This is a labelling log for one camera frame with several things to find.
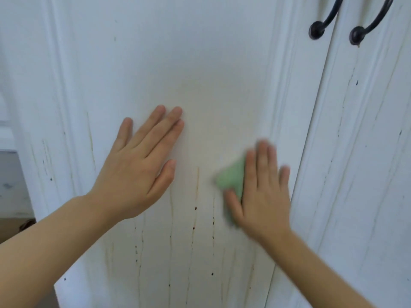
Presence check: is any person's left hand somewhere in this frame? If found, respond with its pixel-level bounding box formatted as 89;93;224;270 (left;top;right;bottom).
86;105;185;221

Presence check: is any person's right hand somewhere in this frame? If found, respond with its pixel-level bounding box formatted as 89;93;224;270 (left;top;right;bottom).
223;140;292;245

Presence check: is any green cleaning cloth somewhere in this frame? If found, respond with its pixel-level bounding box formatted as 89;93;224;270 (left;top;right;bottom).
214;155;247;228

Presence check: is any person's left forearm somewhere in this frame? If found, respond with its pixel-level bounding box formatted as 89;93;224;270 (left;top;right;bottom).
0;195;127;308

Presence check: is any person's right forearm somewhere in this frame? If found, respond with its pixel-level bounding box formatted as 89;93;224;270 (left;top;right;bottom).
256;230;377;308

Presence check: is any white stained cabinet door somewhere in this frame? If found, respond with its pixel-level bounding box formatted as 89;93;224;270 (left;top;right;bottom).
0;0;338;308

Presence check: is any white streaked cabinet door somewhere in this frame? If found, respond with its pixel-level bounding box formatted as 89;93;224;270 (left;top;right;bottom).
266;0;411;308

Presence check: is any black curved door handle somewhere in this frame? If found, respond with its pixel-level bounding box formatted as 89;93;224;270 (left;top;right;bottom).
349;0;396;46
309;0;345;41

